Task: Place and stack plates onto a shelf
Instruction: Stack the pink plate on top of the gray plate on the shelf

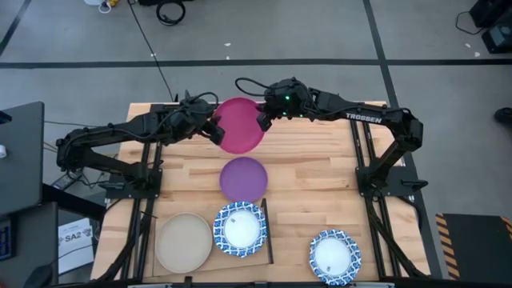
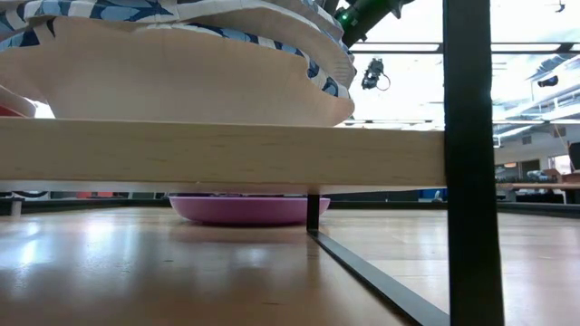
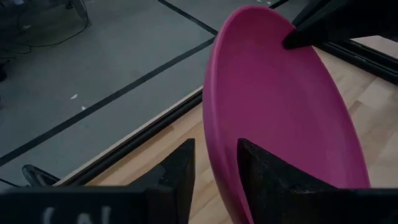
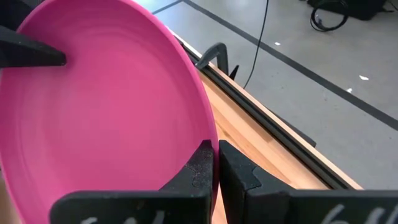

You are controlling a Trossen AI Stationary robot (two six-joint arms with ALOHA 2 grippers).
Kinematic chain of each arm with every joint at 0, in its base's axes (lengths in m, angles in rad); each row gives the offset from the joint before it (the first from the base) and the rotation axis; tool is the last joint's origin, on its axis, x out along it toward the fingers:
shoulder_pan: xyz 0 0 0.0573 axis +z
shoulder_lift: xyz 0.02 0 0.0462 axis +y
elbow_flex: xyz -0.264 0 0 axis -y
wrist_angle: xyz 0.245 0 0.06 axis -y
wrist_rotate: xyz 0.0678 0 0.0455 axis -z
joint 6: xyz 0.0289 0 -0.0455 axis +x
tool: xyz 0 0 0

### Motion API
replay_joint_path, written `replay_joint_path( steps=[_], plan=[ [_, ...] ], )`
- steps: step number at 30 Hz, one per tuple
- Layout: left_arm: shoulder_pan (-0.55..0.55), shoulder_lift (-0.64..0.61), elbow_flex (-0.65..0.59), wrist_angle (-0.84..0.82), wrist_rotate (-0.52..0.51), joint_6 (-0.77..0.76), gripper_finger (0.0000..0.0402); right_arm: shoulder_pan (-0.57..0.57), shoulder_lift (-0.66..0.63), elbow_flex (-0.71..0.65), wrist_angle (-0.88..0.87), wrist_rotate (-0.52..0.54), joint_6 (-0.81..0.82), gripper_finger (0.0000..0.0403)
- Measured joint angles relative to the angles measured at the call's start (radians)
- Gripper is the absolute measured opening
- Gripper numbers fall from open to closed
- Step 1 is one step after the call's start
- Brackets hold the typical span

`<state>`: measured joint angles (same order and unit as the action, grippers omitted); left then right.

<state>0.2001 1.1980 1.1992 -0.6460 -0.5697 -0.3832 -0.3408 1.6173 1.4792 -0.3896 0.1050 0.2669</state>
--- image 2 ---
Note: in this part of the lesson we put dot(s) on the black ceiling fixture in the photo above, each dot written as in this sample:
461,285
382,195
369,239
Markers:
548,81

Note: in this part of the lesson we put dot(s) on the purple plastic plate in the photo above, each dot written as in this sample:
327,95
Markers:
240,213

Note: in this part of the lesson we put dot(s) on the small white post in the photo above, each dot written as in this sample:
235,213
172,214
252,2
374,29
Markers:
16,206

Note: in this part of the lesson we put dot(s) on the long wooden room table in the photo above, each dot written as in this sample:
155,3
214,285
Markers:
534,186

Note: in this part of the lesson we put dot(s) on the dark monitor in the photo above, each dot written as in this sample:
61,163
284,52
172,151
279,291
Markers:
574,156

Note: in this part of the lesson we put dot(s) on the beige plastic plate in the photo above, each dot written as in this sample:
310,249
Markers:
13,99

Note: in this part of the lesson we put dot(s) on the black metal rig frame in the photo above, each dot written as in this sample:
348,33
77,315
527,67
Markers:
90,206

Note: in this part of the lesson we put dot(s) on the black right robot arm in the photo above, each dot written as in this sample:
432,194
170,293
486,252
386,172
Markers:
367,18

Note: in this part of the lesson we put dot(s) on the blue object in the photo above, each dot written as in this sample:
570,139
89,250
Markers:
428,194

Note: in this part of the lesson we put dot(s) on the wooden shelf with black frame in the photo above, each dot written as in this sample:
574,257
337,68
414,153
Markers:
226,154

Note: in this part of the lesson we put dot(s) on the red object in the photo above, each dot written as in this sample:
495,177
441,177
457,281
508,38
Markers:
93,194

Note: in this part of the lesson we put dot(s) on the small black hanging device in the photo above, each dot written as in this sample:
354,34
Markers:
372,74

